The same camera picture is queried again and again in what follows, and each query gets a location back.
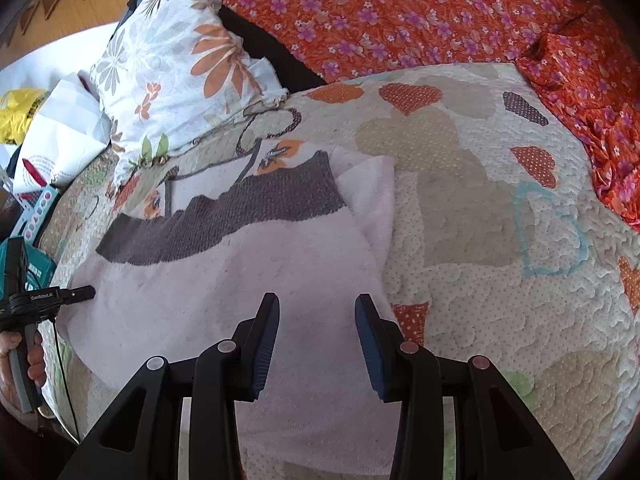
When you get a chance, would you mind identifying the quilted heart-pattern bedspread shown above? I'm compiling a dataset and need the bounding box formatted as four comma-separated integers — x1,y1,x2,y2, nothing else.
37,62,640,480

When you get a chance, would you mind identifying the white paper bag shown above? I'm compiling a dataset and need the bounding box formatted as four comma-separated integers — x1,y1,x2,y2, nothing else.
12,72,111,193

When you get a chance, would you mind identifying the white floral zip cardigan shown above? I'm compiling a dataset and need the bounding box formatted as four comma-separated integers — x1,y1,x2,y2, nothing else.
57,140,401,480

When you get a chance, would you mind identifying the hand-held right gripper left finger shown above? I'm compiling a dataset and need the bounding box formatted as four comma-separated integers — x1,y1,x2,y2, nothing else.
57,291,281,480

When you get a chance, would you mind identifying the green cardboard box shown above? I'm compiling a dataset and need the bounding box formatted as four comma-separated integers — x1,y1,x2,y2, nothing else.
0,237,58,301

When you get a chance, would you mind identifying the light blue patterned box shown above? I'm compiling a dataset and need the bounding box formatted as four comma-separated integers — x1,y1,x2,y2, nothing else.
17,182,60,238

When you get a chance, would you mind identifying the yellow plastic bag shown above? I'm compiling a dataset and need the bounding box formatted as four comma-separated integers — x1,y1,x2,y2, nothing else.
0,87,48,146

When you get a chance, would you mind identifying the black cable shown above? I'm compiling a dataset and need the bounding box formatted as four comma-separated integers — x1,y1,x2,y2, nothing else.
47,317,81,443

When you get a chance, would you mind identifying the person's left hand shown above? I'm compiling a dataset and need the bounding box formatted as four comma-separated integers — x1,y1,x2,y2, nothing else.
26,331,47,395

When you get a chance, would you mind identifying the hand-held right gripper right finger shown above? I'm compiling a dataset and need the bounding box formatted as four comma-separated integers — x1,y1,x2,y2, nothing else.
354,294,576,480

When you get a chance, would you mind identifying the dark cloth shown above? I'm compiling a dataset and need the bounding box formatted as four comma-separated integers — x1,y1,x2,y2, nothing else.
219,7,326,93

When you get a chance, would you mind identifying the white floral pillow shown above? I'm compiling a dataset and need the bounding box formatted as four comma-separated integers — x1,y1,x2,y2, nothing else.
90,0,290,188

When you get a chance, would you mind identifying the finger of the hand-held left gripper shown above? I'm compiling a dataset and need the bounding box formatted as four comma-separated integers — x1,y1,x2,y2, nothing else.
60,285,97,306

